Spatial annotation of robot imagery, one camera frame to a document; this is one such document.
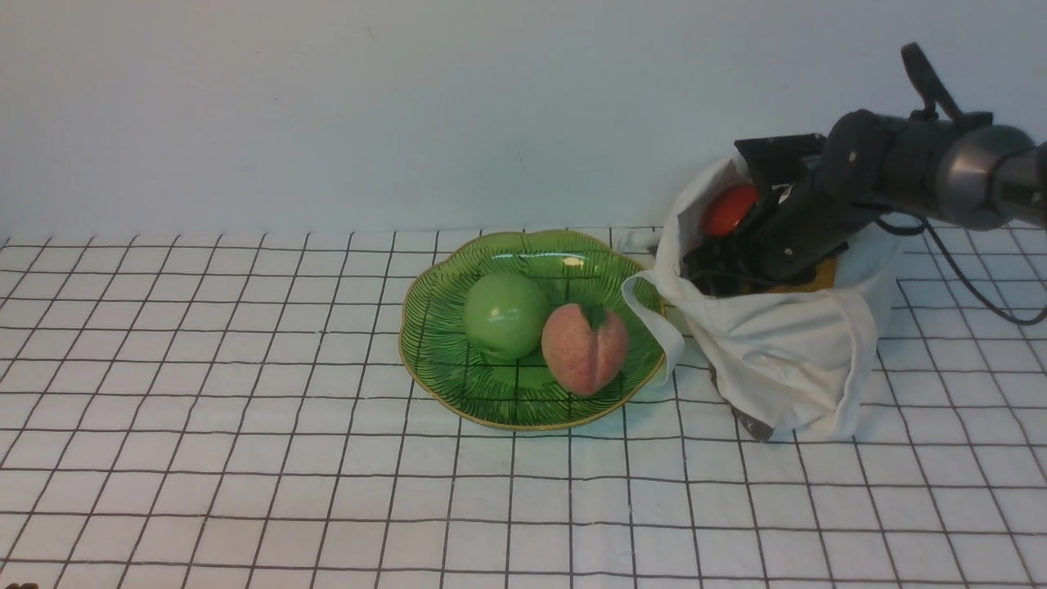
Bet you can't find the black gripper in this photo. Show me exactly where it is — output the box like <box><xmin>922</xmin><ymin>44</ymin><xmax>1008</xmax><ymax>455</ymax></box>
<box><xmin>683</xmin><ymin>178</ymin><xmax>879</xmax><ymax>297</ymax></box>

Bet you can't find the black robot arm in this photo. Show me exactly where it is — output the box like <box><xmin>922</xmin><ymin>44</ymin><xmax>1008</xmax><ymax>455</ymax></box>
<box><xmin>681</xmin><ymin>110</ymin><xmax>1045</xmax><ymax>297</ymax></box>

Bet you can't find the orange fruit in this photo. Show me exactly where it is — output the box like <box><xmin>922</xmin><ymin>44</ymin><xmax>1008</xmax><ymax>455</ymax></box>
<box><xmin>768</xmin><ymin>257</ymin><xmax>838</xmax><ymax>294</ymax></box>

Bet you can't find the white cloth bag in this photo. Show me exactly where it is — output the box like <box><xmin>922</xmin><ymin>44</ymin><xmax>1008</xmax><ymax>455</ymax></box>
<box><xmin>621</xmin><ymin>155</ymin><xmax>903</xmax><ymax>441</ymax></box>

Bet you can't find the red tomato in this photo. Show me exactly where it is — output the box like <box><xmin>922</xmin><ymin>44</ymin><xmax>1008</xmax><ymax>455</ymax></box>
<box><xmin>700</xmin><ymin>182</ymin><xmax>760</xmax><ymax>237</ymax></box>

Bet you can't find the pink peach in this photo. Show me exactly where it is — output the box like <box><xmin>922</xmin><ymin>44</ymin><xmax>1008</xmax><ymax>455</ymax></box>
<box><xmin>540</xmin><ymin>303</ymin><xmax>631</xmax><ymax>398</ymax></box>

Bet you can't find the green apple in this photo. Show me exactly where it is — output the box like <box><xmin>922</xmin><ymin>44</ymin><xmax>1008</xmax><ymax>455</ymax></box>
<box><xmin>463</xmin><ymin>273</ymin><xmax>550</xmax><ymax>364</ymax></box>

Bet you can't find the green leaf-shaped glass plate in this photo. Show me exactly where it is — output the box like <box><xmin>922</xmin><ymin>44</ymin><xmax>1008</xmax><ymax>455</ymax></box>
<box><xmin>398</xmin><ymin>230</ymin><xmax>666</xmax><ymax>431</ymax></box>

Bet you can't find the white grid tablecloth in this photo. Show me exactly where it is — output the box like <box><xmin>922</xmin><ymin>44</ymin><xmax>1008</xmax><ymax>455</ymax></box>
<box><xmin>1</xmin><ymin>232</ymin><xmax>1046</xmax><ymax>588</ymax></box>

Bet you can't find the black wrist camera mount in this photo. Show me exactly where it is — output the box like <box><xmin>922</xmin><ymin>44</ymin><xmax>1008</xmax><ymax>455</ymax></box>
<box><xmin>734</xmin><ymin>133</ymin><xmax>826</xmax><ymax>198</ymax></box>

